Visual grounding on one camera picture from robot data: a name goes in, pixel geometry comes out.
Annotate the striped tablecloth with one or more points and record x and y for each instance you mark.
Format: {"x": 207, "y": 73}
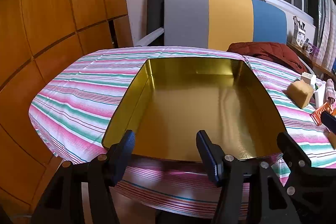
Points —
{"x": 78, "y": 98}

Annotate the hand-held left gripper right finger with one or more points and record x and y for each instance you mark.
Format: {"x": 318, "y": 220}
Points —
{"x": 210, "y": 158}

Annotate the white foam sponge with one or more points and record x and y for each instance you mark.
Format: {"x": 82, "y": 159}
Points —
{"x": 319, "y": 95}

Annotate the wooden desk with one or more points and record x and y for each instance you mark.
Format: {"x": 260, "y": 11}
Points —
{"x": 315, "y": 64}

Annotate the pink cloth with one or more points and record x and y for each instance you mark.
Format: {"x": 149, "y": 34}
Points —
{"x": 330, "y": 90}

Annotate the purple box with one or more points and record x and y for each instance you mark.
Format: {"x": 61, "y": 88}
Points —
{"x": 315, "y": 52}

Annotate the wooden wardrobe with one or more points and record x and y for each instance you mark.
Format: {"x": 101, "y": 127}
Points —
{"x": 52, "y": 3}

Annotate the gold tin container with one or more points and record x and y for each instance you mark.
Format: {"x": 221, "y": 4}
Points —
{"x": 197, "y": 108}

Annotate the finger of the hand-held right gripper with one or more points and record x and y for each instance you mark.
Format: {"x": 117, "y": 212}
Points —
{"x": 330, "y": 121}
{"x": 296, "y": 158}

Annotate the white mug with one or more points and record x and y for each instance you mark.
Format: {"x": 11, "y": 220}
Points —
{"x": 308, "y": 49}

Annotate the tan sponge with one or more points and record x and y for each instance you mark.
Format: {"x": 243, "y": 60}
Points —
{"x": 299, "y": 94}

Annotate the floral curtain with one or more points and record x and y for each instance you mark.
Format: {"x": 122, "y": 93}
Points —
{"x": 329, "y": 35}

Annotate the orange plastic rack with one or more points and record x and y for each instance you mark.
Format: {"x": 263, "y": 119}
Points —
{"x": 318, "y": 115}

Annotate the red-brown jacket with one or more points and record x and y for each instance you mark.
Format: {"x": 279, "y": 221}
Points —
{"x": 270, "y": 52}

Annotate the grey yellow blue chair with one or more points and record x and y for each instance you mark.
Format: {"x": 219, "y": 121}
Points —
{"x": 228, "y": 19}

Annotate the white carton with papers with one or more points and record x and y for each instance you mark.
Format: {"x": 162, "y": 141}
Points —
{"x": 299, "y": 36}

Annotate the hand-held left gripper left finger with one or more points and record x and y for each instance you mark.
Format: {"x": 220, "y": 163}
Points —
{"x": 126, "y": 153}

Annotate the cream carton box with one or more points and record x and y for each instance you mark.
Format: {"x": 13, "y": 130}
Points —
{"x": 307, "y": 79}

